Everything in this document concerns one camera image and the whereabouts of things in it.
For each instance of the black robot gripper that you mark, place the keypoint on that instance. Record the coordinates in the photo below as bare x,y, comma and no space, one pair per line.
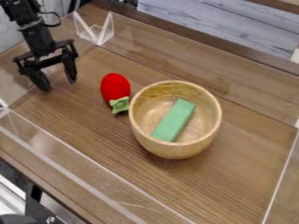
43,45

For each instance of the red plush object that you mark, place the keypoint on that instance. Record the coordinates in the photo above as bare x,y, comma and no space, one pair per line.
114,87

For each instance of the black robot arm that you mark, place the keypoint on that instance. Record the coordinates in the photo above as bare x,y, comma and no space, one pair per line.
24,12

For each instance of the wooden bowl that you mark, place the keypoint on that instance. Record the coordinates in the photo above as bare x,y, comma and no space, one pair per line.
148,108

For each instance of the green rectangular block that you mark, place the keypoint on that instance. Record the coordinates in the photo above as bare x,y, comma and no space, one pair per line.
175,120

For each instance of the clear acrylic corner bracket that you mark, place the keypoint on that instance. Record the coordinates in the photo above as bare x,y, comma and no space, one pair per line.
95,34

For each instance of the clear acrylic front wall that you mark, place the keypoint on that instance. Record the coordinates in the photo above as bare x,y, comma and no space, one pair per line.
99,196

